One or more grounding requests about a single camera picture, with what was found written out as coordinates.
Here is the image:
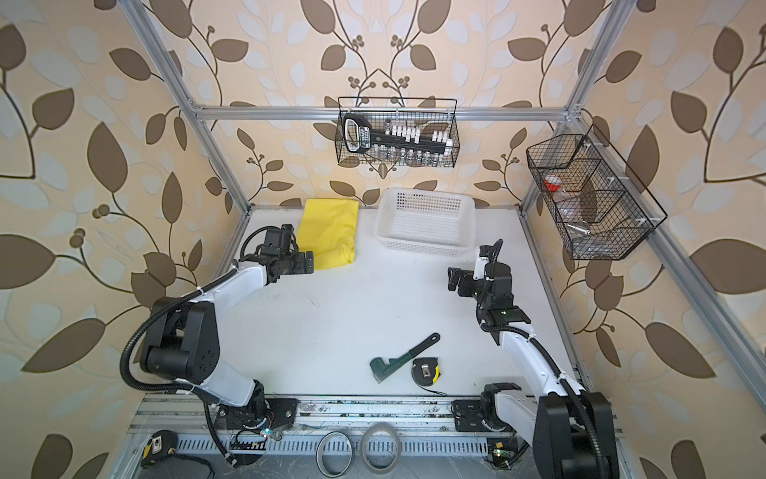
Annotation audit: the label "black wire basket back wall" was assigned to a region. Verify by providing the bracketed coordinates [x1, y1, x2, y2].
[334, 95, 460, 169]

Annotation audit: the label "black wire basket right wall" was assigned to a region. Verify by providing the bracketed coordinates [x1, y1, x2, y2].
[526, 126, 667, 261]

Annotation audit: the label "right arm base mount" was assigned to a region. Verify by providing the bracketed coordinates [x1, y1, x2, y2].
[450, 399, 507, 433]

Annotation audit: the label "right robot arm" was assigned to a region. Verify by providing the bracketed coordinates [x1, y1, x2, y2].
[448, 241, 620, 478]

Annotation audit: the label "yellow trousers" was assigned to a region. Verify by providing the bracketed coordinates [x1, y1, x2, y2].
[296, 199, 359, 271]

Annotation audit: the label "red item in basket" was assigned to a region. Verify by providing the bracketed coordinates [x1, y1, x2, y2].
[544, 174, 564, 194]

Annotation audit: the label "grey tape roll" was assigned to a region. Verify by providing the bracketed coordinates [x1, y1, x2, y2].
[359, 423, 403, 475]

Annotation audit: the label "yellow black tape measure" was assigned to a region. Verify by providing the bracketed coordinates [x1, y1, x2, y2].
[140, 429, 179, 469]

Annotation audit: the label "black socket set holder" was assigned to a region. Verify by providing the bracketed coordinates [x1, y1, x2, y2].
[340, 113, 454, 154]

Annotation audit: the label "white plastic basket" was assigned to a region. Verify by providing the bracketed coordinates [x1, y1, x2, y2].
[374, 189, 476, 257]

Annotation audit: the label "black wire basket wall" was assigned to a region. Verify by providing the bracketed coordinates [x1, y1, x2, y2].
[526, 126, 667, 261]
[334, 95, 460, 169]

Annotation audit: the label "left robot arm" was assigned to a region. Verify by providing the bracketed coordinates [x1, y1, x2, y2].
[119, 224, 314, 429]

